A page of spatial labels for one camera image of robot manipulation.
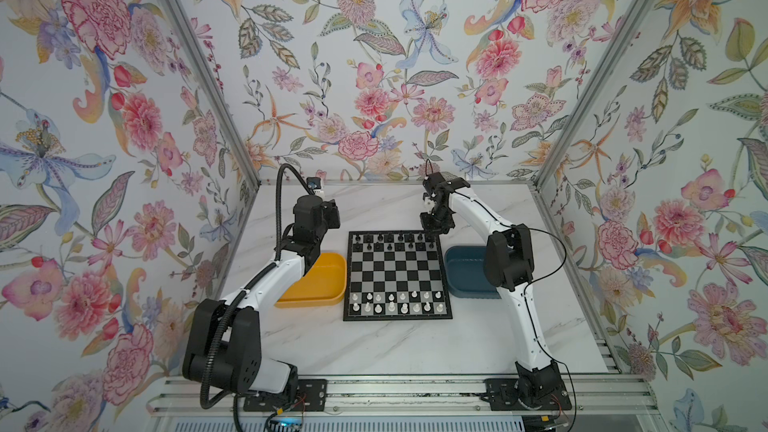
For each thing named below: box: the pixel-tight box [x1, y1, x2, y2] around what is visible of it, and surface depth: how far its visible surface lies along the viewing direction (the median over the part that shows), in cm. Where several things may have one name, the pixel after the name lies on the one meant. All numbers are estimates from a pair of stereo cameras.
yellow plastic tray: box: [275, 253, 347, 308], surface depth 90 cm
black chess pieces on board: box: [353, 232, 435, 250], surface depth 103 cm
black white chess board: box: [343, 230, 453, 321], surface depth 95 cm
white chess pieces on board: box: [352, 290, 444, 314], surface depth 88 cm
